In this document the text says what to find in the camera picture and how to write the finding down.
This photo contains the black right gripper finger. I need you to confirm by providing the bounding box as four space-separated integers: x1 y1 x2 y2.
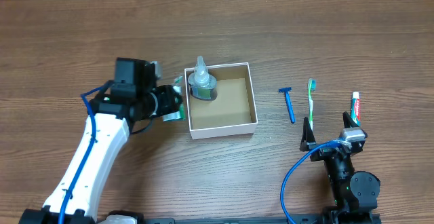
300 117 316 151
342 111 359 128

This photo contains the green white soap packet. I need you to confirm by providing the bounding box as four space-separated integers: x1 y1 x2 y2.
161 75 186 122

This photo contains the clear green-labelled bottle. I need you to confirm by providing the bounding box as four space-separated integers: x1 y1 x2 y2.
187 56 218 101

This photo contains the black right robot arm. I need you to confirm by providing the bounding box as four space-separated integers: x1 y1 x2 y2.
294 112 381 224

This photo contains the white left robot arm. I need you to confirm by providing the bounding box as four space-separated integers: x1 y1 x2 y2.
20 80 182 223

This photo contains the white red toothpaste tube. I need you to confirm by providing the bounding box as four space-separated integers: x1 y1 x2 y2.
351 92 360 126

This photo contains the blue disposable razor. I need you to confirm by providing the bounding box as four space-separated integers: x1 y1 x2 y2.
278 87 296 124

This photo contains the green white toothbrush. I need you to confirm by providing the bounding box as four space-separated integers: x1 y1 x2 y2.
307 78 316 130

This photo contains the white cardboard box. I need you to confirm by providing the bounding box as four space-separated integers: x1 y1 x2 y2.
184 62 258 139

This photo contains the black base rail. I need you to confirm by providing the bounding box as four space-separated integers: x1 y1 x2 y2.
142 213 382 224

